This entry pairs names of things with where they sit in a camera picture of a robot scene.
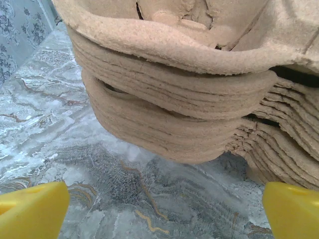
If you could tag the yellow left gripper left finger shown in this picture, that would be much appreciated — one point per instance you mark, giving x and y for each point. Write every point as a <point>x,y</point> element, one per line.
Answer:
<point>30,214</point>

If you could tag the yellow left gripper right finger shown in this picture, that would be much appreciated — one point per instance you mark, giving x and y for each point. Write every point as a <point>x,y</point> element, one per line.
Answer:
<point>294,214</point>

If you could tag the brown pulp cup carrier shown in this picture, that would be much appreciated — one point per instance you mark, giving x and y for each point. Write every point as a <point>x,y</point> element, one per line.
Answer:
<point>174,44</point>

